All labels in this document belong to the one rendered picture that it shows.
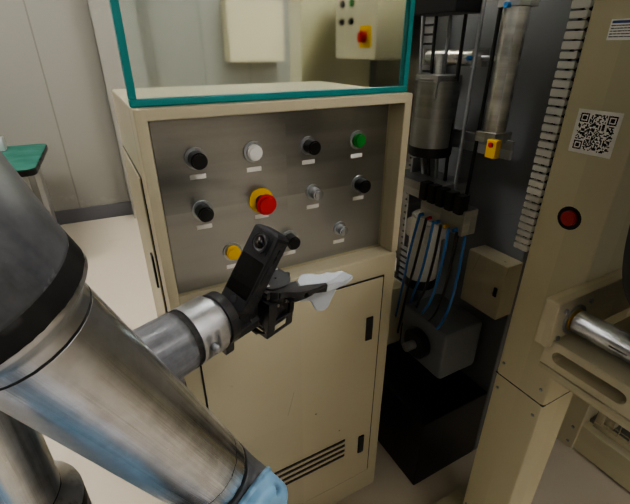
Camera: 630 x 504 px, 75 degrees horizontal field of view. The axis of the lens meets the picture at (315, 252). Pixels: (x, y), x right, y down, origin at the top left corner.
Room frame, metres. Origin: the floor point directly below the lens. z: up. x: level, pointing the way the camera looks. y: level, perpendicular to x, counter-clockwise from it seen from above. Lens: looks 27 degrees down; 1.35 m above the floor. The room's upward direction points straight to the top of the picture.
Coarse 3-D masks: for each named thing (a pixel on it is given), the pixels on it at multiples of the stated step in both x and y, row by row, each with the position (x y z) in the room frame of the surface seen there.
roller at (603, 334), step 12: (576, 312) 0.62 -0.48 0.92; (576, 324) 0.60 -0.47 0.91; (588, 324) 0.59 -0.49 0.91; (600, 324) 0.58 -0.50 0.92; (588, 336) 0.58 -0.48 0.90; (600, 336) 0.57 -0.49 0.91; (612, 336) 0.55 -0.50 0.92; (624, 336) 0.55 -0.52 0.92; (612, 348) 0.54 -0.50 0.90; (624, 348) 0.53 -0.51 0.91; (624, 360) 0.53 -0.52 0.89
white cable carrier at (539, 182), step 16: (576, 0) 0.82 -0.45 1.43; (592, 0) 0.80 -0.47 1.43; (576, 16) 0.82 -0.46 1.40; (576, 32) 0.81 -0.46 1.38; (576, 48) 0.81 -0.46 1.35; (560, 64) 0.82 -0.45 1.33; (576, 64) 0.80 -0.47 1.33; (560, 80) 0.82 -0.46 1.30; (560, 96) 0.81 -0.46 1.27; (560, 112) 0.80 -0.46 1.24; (544, 128) 0.83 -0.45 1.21; (560, 128) 0.80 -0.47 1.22; (544, 144) 0.82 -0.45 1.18; (544, 160) 0.81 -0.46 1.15; (544, 176) 0.80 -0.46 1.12; (528, 192) 0.83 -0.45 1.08; (528, 208) 0.84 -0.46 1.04; (528, 224) 0.81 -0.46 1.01; (528, 240) 0.80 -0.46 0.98
